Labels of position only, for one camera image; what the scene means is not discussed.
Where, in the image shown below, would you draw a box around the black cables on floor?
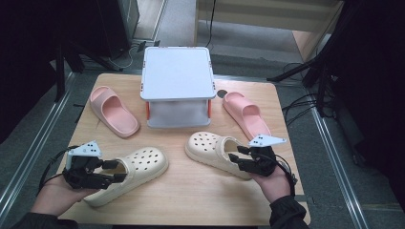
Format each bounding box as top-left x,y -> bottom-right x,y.
281,61 -> 337,127

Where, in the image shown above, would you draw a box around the black tripod stand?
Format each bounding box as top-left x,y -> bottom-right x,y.
53,39 -> 123,103

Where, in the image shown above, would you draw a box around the black stand with legs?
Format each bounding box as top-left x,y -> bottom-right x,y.
266,47 -> 340,118

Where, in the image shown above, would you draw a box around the dark cabinet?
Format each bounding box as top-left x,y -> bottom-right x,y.
95,0 -> 140,59

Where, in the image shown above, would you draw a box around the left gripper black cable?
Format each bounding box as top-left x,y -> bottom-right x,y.
37,145 -> 80,195

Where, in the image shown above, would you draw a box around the aluminium floor rail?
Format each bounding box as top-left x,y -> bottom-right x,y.
0,72 -> 76,219
309,106 -> 371,229

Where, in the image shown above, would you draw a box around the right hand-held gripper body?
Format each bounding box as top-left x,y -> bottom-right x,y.
238,134 -> 287,177

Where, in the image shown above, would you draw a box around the person's right hand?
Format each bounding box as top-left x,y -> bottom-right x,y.
251,165 -> 292,204

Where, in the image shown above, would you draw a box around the white two-tier shoe rack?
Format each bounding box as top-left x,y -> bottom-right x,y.
139,46 -> 218,129

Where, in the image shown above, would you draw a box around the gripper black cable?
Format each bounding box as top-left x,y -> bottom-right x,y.
37,145 -> 80,195
273,154 -> 299,197

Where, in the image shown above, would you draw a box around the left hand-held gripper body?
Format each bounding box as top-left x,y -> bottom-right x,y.
62,140 -> 109,191

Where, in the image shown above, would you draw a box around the grey tape piece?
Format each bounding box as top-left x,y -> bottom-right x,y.
292,194 -> 315,205

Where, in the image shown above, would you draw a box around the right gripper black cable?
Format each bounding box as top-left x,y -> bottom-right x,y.
273,154 -> 299,197

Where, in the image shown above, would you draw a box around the hanging black cable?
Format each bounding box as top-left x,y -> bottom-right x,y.
204,0 -> 218,49

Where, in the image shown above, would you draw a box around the white floor cable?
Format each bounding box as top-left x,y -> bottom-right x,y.
107,44 -> 146,70

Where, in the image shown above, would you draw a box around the light wooden cabinet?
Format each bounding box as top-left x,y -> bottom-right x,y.
194,0 -> 347,62

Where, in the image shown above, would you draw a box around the person's left hand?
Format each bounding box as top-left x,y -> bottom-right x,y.
30,173 -> 96,218

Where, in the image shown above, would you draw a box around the pink slide slipper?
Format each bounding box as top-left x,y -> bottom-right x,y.
222,92 -> 272,142
89,85 -> 141,139

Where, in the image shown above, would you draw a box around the beige perforated clog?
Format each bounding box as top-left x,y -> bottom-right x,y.
83,146 -> 170,208
184,131 -> 256,180

